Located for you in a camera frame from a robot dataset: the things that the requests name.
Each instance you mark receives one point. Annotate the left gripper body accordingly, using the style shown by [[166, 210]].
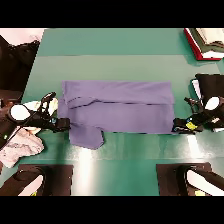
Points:
[[61, 124]]

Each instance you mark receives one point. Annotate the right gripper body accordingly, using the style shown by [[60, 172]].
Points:
[[182, 125]]

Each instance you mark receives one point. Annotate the purple T-shirt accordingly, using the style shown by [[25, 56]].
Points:
[[116, 106]]

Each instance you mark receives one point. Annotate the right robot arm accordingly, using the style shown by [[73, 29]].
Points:
[[213, 106]]

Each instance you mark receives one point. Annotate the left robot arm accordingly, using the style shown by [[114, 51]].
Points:
[[18, 115]]

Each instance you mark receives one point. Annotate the cream garment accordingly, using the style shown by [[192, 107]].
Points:
[[51, 106]]

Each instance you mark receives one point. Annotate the white garment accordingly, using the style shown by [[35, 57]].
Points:
[[211, 34], [196, 88]]

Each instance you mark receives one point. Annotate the pale pink garment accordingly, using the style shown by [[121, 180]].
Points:
[[20, 146]]

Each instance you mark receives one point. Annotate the red garment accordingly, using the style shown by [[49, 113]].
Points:
[[193, 46]]

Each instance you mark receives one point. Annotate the dark green garment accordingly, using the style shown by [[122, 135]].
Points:
[[200, 41]]

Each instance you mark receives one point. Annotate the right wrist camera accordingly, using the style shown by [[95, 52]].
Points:
[[193, 105]]

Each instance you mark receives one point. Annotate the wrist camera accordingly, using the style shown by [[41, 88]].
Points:
[[193, 105], [46, 100]]

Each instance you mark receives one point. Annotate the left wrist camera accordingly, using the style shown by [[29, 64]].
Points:
[[46, 100]]

